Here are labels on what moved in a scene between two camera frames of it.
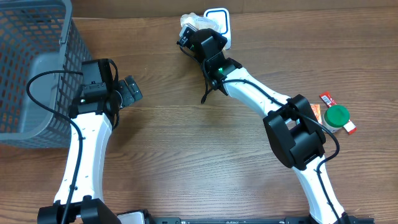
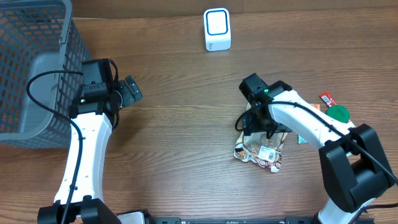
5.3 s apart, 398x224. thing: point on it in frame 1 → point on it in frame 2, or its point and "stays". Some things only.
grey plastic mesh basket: [37, 36] stays
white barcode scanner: [222, 18] stays
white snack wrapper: [201, 22] → [257, 148]
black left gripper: [131, 90] stays
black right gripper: [193, 37] → [252, 121]
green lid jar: [335, 117] stays
